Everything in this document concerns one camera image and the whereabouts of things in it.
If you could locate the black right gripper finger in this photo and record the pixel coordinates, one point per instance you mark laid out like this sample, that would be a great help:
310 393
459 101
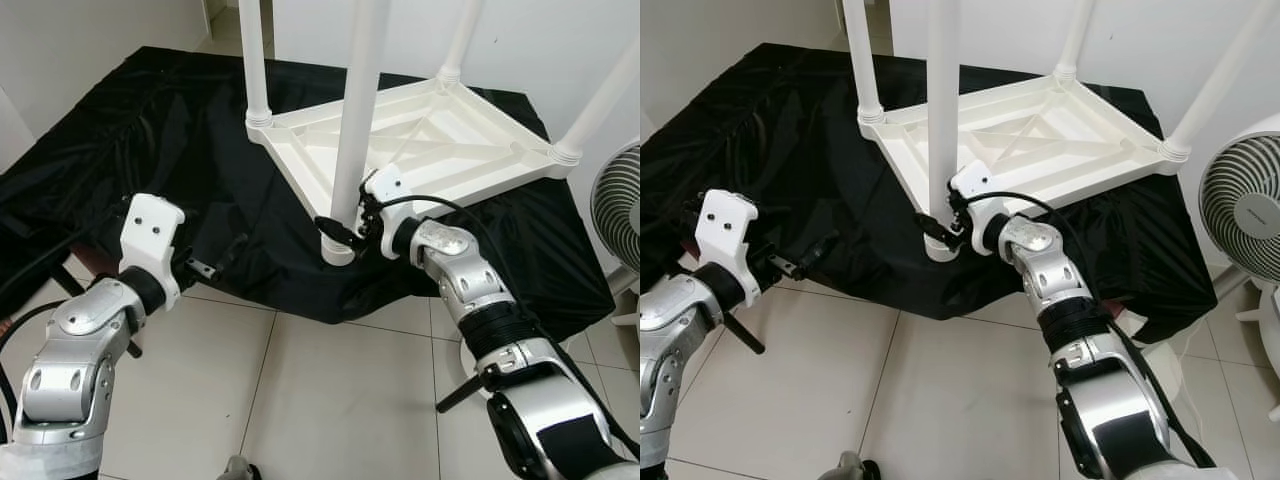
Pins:
337 231
932 228

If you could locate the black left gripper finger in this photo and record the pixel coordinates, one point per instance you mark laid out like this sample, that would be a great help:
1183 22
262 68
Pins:
693 217
818 252
233 254

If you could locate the white plastic children table top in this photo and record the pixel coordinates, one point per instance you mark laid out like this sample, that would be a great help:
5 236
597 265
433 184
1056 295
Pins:
1050 135
440 140

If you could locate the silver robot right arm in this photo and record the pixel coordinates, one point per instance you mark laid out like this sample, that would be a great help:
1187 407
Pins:
470 280
1060 280

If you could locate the pink round object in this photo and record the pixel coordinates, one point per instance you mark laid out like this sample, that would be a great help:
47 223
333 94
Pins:
690 250
92 265

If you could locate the white round fan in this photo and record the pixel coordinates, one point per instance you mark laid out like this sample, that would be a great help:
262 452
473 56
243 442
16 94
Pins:
618 205
1245 200

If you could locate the black table cloth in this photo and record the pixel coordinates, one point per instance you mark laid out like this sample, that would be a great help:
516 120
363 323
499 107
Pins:
150 150
760 150

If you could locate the grey robot left leg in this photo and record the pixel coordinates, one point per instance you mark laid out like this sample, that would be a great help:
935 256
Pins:
238 470
850 467

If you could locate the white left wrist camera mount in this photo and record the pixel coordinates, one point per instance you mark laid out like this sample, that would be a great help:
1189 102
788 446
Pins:
150 225
725 225

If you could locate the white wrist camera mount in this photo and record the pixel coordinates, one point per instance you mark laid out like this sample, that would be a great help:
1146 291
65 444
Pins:
970 180
387 185
150 225
725 225

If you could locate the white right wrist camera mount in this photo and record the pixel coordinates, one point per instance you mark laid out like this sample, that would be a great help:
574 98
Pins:
970 180
387 185

